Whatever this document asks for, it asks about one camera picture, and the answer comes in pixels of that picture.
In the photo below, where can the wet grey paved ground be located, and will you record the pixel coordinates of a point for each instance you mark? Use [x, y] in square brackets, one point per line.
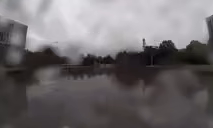
[94, 100]

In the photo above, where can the pole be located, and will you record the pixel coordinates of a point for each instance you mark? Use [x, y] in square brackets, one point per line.
[144, 42]

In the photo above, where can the row of dark trees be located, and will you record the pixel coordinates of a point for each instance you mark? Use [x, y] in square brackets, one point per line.
[167, 53]

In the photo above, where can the grey multi-storey building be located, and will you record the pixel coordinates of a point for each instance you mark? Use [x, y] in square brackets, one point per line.
[7, 36]

